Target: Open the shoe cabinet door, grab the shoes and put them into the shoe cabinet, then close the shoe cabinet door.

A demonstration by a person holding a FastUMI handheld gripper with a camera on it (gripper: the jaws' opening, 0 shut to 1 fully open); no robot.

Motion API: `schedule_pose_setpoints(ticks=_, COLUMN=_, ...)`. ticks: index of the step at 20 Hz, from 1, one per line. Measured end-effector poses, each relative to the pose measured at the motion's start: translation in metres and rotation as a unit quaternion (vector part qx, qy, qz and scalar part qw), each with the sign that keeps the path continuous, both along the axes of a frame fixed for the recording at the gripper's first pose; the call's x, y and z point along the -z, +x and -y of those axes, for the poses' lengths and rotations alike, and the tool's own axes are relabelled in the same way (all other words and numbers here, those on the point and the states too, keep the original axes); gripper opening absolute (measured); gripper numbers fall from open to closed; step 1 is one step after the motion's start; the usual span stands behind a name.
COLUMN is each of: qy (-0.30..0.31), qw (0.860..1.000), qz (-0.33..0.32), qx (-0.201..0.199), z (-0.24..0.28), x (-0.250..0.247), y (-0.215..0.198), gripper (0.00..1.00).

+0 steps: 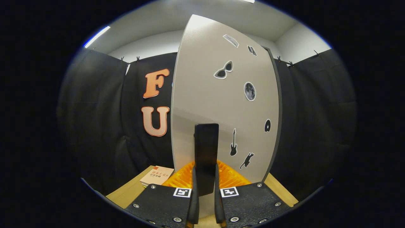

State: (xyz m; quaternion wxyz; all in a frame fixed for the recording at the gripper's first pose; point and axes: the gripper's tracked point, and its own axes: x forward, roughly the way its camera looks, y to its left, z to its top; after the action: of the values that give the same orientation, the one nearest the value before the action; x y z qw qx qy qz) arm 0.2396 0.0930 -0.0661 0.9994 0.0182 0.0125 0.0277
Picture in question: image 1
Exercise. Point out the black backdrop cloth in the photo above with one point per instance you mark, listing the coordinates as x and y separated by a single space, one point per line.
95 126

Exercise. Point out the beige book with orange print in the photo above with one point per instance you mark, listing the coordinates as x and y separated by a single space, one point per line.
156 175

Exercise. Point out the beige shoe cabinet door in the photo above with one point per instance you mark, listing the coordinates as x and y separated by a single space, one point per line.
202 79

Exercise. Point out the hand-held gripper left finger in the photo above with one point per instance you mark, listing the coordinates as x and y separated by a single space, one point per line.
193 205

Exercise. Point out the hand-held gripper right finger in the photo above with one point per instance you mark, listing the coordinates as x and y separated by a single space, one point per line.
218 205

